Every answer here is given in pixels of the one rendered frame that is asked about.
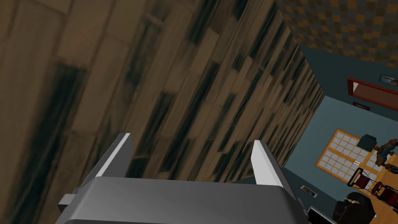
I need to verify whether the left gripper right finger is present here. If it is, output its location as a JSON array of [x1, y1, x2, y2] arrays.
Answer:
[[250, 140, 295, 200]]

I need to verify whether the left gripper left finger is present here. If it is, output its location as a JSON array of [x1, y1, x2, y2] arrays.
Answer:
[[81, 133, 134, 188]]

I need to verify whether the black armchair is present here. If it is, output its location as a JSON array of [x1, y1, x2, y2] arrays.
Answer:
[[332, 192, 376, 224]]

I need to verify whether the red chair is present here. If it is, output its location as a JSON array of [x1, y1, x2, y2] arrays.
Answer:
[[347, 168, 374, 190]]

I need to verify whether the dark blue box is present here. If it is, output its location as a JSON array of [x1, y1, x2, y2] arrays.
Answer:
[[356, 134, 378, 153]]

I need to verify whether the red framed doorway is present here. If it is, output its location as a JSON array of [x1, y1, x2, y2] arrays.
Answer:
[[347, 77, 398, 112]]

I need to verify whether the window with wooden lattice frame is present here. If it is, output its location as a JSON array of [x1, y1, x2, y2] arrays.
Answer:
[[315, 128, 389, 187]]

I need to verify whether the small framed wall picture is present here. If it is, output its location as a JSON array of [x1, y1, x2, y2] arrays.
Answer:
[[379, 74, 398, 86]]

